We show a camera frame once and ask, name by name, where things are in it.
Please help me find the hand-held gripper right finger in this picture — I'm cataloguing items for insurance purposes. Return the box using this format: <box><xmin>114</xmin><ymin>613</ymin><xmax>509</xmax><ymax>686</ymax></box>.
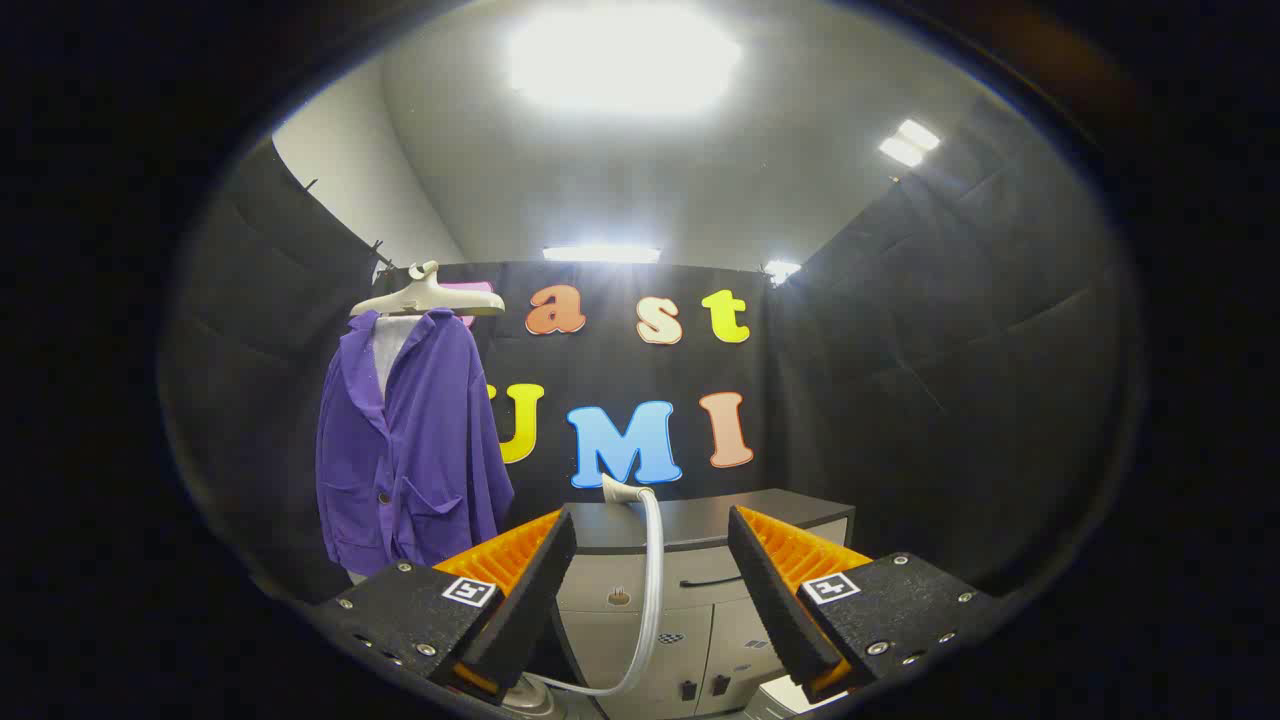
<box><xmin>727</xmin><ymin>505</ymin><xmax>1001</xmax><ymax>703</ymax></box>

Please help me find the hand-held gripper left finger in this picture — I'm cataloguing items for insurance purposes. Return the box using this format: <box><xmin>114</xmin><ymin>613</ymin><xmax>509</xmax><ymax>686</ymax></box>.
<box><xmin>310</xmin><ymin>505</ymin><xmax>579</xmax><ymax>706</ymax></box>

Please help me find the white garment steamer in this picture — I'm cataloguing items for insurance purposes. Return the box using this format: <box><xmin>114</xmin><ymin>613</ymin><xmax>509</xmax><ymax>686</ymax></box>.
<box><xmin>500</xmin><ymin>475</ymin><xmax>666</xmax><ymax>719</ymax></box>

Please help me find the purple corduroy jacket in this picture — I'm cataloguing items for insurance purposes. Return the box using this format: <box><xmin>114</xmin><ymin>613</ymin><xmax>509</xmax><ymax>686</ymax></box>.
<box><xmin>316</xmin><ymin>308</ymin><xmax>515</xmax><ymax>579</ymax></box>

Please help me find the cream plastic clothes hanger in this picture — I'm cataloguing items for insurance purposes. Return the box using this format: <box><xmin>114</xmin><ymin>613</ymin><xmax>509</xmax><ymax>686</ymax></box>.
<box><xmin>350</xmin><ymin>261</ymin><xmax>506</xmax><ymax>319</ymax></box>

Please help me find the grey cabinet with black top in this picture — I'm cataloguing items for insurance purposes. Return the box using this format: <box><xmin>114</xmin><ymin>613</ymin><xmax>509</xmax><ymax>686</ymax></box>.
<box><xmin>555</xmin><ymin>488</ymin><xmax>857</xmax><ymax>719</ymax></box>

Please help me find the white paper sheet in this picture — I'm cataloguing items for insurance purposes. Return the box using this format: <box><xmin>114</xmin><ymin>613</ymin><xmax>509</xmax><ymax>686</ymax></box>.
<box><xmin>760</xmin><ymin>675</ymin><xmax>851</xmax><ymax>717</ymax></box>

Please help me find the double panel ceiling light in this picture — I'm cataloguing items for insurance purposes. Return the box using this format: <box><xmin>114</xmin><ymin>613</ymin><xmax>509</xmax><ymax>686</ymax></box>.
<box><xmin>878</xmin><ymin>118</ymin><xmax>942</xmax><ymax>168</ymax></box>

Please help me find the large ceiling light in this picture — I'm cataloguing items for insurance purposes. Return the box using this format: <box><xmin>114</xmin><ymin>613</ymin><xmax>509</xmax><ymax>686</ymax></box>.
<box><xmin>505</xmin><ymin>5</ymin><xmax>743</xmax><ymax>113</ymax></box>

